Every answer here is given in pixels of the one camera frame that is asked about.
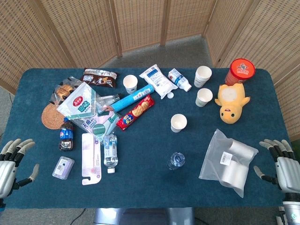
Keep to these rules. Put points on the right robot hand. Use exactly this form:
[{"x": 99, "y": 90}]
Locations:
[{"x": 288, "y": 171}]

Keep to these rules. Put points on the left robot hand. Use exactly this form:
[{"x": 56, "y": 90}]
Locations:
[{"x": 8, "y": 168}]

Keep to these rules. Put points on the clear bottle with blue neck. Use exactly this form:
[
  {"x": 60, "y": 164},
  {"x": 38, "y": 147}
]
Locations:
[{"x": 177, "y": 160}]

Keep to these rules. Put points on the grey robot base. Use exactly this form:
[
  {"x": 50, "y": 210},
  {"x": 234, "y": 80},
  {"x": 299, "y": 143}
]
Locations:
[{"x": 140, "y": 216}]

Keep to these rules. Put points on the small cola bottle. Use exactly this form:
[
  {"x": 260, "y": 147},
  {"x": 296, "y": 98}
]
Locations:
[{"x": 66, "y": 136}]

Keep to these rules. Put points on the water bottle with white cap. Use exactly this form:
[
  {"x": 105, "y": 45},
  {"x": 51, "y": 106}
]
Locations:
[{"x": 110, "y": 152}]

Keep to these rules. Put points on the white bottle cap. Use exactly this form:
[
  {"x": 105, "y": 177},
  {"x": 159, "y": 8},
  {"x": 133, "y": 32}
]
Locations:
[{"x": 170, "y": 95}]

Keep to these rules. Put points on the small white blue milk bottle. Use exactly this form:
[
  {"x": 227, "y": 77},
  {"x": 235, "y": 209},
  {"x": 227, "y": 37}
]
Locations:
[{"x": 179, "y": 79}]

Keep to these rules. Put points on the small clear purple box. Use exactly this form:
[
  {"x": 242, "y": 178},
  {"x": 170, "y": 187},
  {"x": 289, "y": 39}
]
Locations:
[{"x": 62, "y": 167}]

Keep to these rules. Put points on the frosted zip bag with rolls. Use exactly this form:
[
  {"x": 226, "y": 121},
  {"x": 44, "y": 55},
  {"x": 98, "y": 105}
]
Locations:
[{"x": 225, "y": 164}]

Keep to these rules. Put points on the woven round coaster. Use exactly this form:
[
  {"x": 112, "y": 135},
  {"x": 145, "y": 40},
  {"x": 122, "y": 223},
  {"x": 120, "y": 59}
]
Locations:
[{"x": 50, "y": 117}]

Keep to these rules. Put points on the pink toothbrush package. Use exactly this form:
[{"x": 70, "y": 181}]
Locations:
[{"x": 90, "y": 157}]

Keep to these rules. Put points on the yellow plush duck toy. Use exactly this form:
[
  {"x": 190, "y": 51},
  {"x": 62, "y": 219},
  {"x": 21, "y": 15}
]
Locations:
[{"x": 230, "y": 103}]

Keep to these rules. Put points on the cookie in clear wrapper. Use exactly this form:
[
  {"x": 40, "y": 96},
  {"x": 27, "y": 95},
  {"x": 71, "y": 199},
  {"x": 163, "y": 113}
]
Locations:
[{"x": 63, "y": 90}]

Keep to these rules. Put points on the white green glass cloth bag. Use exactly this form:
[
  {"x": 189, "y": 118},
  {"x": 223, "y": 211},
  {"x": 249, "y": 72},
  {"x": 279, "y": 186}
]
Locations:
[{"x": 78, "y": 103}]

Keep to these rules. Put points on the pastel cleaning cloth package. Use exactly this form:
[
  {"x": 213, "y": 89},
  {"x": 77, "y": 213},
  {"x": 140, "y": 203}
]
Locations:
[{"x": 98, "y": 126}]

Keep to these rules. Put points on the red canister with orange lid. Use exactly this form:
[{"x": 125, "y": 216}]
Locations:
[{"x": 242, "y": 69}]

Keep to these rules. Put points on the paper cup with green flower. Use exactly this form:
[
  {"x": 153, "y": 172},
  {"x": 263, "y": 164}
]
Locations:
[{"x": 204, "y": 97}]

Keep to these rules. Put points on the paper cup with pale print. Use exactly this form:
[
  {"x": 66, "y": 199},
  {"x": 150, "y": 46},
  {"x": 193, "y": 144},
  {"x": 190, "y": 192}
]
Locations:
[{"x": 178, "y": 123}]

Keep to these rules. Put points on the brown chocolate snack package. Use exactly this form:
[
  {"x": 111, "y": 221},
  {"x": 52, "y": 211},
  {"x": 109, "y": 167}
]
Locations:
[{"x": 98, "y": 78}]

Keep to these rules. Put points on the paper cup top right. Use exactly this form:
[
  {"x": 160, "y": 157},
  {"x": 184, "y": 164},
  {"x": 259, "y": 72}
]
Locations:
[{"x": 202, "y": 75}]

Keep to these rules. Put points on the woven bamboo folding screen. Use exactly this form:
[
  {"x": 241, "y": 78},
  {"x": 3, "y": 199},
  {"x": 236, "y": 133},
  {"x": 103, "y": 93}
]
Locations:
[
  {"x": 269, "y": 35},
  {"x": 77, "y": 28}
]

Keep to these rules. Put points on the blue table cloth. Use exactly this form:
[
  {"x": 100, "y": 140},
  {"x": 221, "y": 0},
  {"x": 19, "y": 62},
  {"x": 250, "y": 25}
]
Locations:
[{"x": 150, "y": 152}]

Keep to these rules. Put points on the red cracker package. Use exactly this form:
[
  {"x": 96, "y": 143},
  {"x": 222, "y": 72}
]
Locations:
[{"x": 136, "y": 112}]

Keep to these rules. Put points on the blue tube roll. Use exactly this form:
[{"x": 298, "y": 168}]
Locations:
[{"x": 131, "y": 97}]

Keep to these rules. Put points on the paper cup with blue flower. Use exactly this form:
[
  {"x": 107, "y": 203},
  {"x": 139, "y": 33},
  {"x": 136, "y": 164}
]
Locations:
[{"x": 130, "y": 84}]

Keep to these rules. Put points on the white milk pouch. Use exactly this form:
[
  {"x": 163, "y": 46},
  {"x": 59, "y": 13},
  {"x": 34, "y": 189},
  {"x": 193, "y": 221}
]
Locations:
[{"x": 158, "y": 80}]

